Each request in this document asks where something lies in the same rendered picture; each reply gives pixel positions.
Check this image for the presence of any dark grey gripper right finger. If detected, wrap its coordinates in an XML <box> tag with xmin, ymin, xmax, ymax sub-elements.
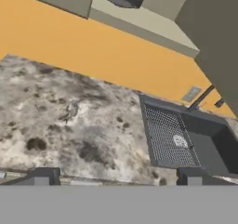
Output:
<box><xmin>176</xmin><ymin>166</ymin><xmax>238</xmax><ymax>187</ymax></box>

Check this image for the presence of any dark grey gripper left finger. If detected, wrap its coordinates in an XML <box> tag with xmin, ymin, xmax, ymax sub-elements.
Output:
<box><xmin>0</xmin><ymin>166</ymin><xmax>61</xmax><ymax>187</ymax></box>

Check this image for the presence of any grey raw meat piece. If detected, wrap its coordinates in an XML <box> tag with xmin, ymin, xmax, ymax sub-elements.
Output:
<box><xmin>63</xmin><ymin>100</ymin><xmax>80</xmax><ymax>125</ymax></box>

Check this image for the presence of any olive grey open cabinet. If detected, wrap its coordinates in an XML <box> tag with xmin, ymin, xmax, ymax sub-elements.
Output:
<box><xmin>88</xmin><ymin>0</ymin><xmax>200</xmax><ymax>59</ymax></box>

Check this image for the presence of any dark grey sink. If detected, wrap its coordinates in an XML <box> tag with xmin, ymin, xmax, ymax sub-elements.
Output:
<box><xmin>139</xmin><ymin>93</ymin><xmax>238</xmax><ymax>177</ymax></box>

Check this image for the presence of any dark grey sink tap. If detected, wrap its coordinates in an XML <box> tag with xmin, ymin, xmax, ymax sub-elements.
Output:
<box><xmin>187</xmin><ymin>85</ymin><xmax>216</xmax><ymax>112</ymax></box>

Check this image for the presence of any dark grey tap lever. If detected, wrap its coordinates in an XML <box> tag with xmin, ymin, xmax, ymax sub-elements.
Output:
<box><xmin>213</xmin><ymin>98</ymin><xmax>226</xmax><ymax>109</ymax></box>

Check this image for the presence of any dark wire sink rack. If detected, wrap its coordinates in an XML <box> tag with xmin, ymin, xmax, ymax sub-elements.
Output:
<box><xmin>142</xmin><ymin>104</ymin><xmax>202</xmax><ymax>169</ymax></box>

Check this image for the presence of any grey wall socket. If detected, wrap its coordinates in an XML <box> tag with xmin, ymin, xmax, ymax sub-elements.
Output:
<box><xmin>180</xmin><ymin>85</ymin><xmax>203</xmax><ymax>103</ymax></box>

